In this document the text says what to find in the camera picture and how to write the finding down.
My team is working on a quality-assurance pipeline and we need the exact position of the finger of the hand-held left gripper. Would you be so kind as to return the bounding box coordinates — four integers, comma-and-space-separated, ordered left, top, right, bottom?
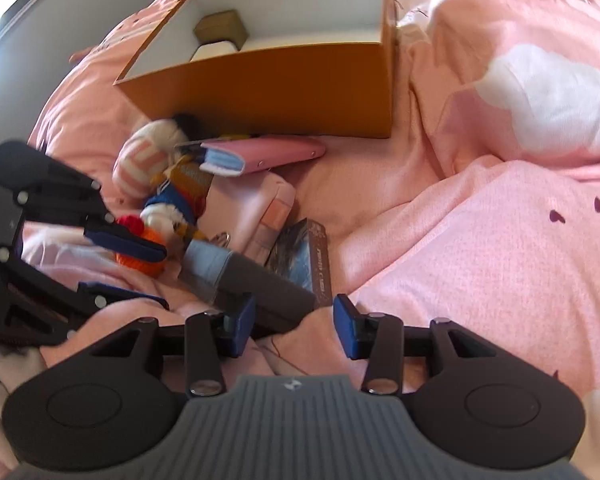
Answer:
0, 141, 168, 264
0, 247, 170, 347

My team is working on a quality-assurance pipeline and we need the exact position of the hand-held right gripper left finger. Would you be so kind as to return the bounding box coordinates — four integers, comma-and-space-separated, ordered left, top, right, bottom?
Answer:
80, 294, 257, 398

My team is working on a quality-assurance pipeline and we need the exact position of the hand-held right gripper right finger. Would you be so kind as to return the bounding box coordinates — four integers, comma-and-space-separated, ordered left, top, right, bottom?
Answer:
332, 294, 511, 395

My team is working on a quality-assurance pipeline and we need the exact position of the orange knitted toy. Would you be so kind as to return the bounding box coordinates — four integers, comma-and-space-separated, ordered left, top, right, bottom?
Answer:
115, 215, 168, 277

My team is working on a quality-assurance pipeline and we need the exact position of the dark grey box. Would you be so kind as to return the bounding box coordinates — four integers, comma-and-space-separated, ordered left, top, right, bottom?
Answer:
179, 237, 317, 333

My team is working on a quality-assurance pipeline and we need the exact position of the plush doll with pink stripes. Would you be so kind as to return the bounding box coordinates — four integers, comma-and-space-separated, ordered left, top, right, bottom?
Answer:
112, 114, 218, 243

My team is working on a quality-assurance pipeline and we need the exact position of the orange cardboard box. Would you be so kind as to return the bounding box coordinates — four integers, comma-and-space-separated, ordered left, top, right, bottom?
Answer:
114, 0, 396, 139

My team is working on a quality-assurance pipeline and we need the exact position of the black card box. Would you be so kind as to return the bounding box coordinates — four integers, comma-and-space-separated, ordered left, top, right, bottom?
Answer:
265, 218, 333, 309

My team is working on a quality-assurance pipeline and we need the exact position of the pink pouch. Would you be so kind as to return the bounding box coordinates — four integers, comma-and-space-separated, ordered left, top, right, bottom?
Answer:
200, 172, 297, 266

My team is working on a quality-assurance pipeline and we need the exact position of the blue face mask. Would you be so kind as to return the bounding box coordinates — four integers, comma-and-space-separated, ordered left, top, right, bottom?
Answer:
200, 152, 246, 177

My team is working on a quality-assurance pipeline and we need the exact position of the pink printed blanket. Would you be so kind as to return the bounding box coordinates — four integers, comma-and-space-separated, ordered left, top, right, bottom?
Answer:
0, 0, 600, 480

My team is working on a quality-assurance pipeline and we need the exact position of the pink wallet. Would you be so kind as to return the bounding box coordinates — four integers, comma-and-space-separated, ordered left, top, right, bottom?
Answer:
200, 136, 327, 176

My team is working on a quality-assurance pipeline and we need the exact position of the small gold box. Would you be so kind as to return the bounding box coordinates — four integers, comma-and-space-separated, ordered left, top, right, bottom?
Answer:
193, 10, 249, 51

